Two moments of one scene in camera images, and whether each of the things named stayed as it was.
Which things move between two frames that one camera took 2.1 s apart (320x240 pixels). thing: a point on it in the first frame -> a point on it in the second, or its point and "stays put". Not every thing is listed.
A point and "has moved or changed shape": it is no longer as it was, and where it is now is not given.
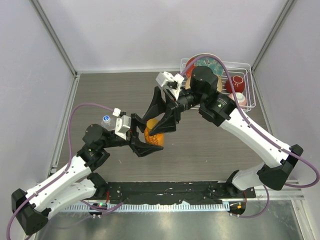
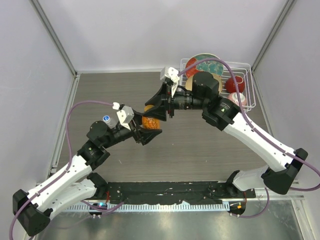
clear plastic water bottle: [108, 123] stays put
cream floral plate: [219, 83] stays put
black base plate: [143, 192] stays put
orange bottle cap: [150, 123] has moved or changed shape
